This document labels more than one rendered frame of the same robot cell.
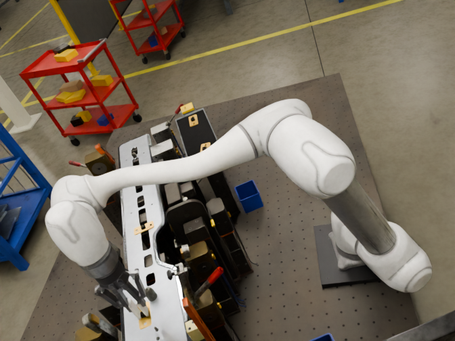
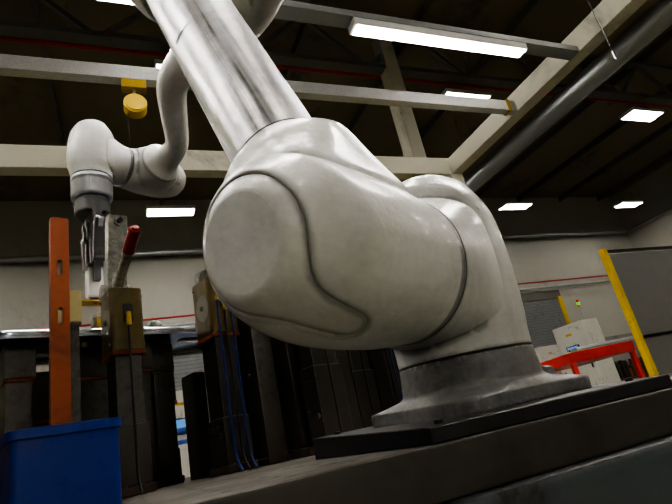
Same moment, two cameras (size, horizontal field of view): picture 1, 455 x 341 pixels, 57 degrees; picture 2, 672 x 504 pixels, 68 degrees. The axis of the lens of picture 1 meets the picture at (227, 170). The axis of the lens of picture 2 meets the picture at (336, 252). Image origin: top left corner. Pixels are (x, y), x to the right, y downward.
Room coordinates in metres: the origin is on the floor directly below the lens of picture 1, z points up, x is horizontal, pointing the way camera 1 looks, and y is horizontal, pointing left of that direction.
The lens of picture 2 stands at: (0.49, -0.71, 0.72)
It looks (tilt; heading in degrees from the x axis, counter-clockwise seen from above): 20 degrees up; 47
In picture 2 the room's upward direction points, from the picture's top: 12 degrees counter-clockwise
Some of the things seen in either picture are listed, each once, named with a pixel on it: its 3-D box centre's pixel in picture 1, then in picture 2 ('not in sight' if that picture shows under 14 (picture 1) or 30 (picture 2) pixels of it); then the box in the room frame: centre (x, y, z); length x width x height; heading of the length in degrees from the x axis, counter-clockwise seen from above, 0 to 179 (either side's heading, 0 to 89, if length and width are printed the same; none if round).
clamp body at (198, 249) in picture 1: (217, 281); (225, 371); (0.96, 0.19, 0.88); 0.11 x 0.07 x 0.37; 90
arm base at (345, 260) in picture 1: (355, 239); (483, 381); (1.00, -0.35, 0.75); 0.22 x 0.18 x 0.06; 168
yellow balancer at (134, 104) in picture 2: not in sight; (137, 133); (1.55, 2.10, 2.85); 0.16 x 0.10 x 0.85; 162
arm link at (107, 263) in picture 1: (98, 258); (92, 191); (0.79, 0.39, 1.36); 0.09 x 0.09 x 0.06
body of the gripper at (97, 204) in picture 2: (112, 275); (92, 219); (0.79, 0.39, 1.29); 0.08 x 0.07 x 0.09; 90
